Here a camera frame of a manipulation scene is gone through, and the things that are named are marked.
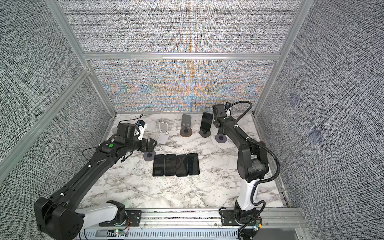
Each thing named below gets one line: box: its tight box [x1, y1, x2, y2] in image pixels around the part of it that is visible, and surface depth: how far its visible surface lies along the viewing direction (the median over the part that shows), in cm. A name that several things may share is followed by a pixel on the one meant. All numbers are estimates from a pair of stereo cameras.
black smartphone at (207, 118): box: [200, 112, 214, 133], surface depth 99 cm
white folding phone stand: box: [156, 121, 170, 145], surface depth 105 cm
